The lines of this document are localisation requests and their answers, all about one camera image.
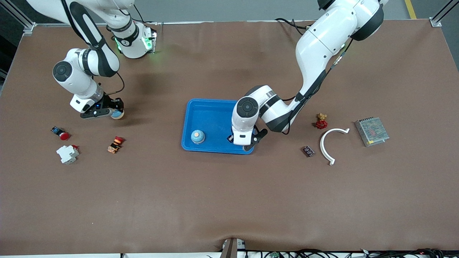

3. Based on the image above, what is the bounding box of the blue plastic tray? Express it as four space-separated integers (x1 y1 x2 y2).
181 99 256 155

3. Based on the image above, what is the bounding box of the red button with blue body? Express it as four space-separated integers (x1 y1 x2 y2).
51 126 71 141

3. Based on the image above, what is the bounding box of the white circuit breaker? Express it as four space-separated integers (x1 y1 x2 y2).
56 144 80 165

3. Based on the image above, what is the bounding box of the white curved plastic piece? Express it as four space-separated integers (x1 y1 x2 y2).
320 128 350 166

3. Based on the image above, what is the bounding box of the metal mesh power supply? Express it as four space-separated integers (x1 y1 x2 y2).
355 117 390 147

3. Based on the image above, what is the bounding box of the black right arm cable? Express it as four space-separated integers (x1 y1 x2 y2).
98 71 126 96

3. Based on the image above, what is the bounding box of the orange switch with red cap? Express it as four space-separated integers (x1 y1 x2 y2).
107 136 124 154

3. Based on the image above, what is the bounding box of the aluminium frame post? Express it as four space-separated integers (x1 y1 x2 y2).
429 0 459 27
0 0 36 35

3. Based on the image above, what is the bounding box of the metal camera bracket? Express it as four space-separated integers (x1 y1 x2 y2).
221 238 246 258

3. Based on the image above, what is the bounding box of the silver table edge rail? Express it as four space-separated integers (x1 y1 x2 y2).
34 20 432 28

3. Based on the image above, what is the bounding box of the black base power cable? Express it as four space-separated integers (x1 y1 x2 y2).
275 17 312 36

